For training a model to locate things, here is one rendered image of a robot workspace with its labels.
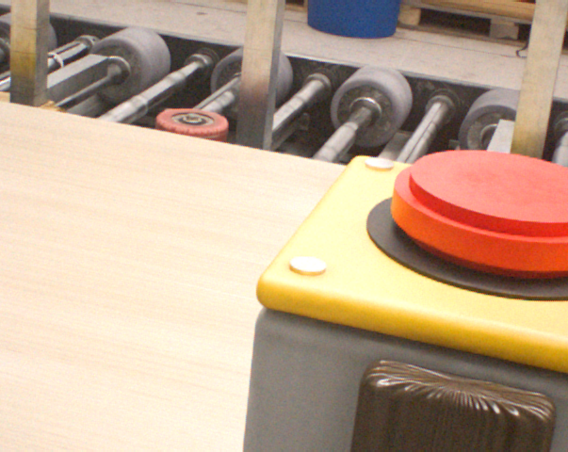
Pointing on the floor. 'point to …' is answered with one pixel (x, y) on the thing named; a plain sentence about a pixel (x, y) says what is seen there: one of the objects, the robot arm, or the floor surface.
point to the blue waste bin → (354, 17)
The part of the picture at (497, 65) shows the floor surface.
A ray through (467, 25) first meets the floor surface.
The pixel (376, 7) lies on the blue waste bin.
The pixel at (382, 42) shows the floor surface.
